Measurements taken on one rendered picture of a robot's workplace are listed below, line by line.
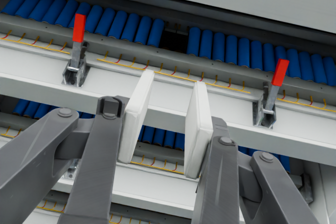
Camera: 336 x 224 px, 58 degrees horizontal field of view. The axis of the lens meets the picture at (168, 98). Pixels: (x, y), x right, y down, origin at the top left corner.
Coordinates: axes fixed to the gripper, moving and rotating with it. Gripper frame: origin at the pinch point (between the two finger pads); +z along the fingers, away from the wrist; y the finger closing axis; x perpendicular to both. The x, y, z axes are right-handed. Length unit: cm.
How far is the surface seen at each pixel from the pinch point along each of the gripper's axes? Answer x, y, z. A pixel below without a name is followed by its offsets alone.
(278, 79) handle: -1.7, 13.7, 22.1
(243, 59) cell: -1.7, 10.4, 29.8
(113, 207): -40, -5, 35
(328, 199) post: -20.3, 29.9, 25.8
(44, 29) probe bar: -3.4, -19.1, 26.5
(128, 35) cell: -2.1, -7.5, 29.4
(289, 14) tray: 6.5, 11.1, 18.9
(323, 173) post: -17.9, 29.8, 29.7
